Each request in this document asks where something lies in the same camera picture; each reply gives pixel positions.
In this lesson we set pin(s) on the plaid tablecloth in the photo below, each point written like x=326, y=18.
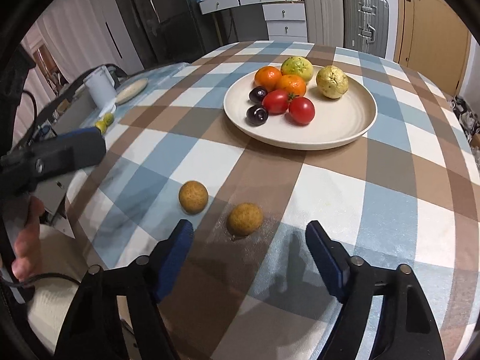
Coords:
x=405, y=192

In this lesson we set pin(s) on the dark cabinet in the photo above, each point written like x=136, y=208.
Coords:
x=168, y=31

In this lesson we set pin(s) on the red tomato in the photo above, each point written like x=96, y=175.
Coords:
x=302, y=110
x=277, y=102

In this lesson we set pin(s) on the person's left hand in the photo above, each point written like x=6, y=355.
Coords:
x=28, y=244

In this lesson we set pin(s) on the small green lime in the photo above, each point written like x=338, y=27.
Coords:
x=108, y=119

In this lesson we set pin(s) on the white cup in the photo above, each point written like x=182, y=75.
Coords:
x=101, y=87

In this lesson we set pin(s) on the small yellow lime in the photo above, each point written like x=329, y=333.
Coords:
x=101, y=126

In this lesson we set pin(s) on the cream round plate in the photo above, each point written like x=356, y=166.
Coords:
x=337, y=122

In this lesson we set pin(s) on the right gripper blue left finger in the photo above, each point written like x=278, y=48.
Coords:
x=170, y=255

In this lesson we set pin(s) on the wooden door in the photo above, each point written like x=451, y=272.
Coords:
x=433, y=40

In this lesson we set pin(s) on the yellow bumpy guava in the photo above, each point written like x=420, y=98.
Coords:
x=332, y=82

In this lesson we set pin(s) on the beige suitcase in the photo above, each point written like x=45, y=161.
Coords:
x=325, y=22

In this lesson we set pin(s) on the green-yellow guava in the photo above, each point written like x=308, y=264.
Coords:
x=299, y=66

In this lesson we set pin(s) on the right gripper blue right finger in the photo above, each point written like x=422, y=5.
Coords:
x=330, y=258

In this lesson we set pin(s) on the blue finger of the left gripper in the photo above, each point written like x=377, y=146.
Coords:
x=75, y=149

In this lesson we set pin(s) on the orange tangerine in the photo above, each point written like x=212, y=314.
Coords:
x=267, y=77
x=294, y=85

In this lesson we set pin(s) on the white drawer desk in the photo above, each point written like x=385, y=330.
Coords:
x=253, y=20

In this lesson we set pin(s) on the silver suitcase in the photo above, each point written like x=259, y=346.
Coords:
x=366, y=26

